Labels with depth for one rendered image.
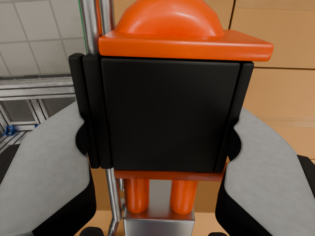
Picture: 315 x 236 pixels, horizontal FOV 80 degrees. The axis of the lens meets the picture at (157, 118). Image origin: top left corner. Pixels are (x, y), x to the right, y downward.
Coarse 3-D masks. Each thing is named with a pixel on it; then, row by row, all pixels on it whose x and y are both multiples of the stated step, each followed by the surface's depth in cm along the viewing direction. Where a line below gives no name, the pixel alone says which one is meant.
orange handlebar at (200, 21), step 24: (144, 0) 9; (168, 0) 8; (192, 0) 9; (120, 24) 9; (144, 24) 9; (168, 24) 9; (192, 24) 9; (216, 24) 9; (144, 192) 15; (192, 192) 15
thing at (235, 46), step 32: (128, 64) 8; (160, 64) 8; (192, 64) 8; (224, 64) 8; (128, 96) 9; (160, 96) 9; (192, 96) 9; (224, 96) 9; (128, 128) 10; (160, 128) 10; (192, 128) 10; (224, 128) 10; (128, 160) 11; (160, 160) 11; (192, 160) 11; (224, 160) 11
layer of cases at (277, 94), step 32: (128, 0) 54; (224, 0) 54; (256, 0) 54; (288, 0) 54; (256, 32) 58; (288, 32) 58; (256, 64) 63; (288, 64) 63; (256, 96) 69; (288, 96) 69; (288, 128) 76
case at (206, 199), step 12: (96, 180) 46; (96, 192) 43; (108, 192) 43; (120, 192) 43; (204, 192) 44; (216, 192) 44; (108, 204) 41; (204, 204) 41; (96, 216) 40; (108, 216) 40; (204, 216) 40; (84, 228) 43; (108, 228) 43; (120, 228) 43; (204, 228) 42; (216, 228) 42
